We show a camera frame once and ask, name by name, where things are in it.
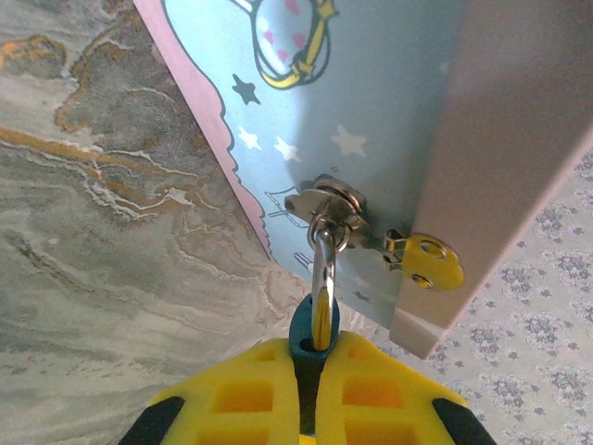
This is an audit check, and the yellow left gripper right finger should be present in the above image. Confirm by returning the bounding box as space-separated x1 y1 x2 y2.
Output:
313 330 499 445

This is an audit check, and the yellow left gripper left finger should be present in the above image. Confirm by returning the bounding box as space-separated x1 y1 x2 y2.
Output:
118 337 305 445

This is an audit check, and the silver key with blue head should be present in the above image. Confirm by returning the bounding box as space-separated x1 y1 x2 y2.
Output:
287 225 344 438

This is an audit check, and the silver hasp latch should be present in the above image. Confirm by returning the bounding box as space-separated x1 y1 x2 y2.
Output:
283 173 466 293

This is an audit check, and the blue cartoon tin box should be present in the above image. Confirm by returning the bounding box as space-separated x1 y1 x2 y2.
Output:
132 0 593 362

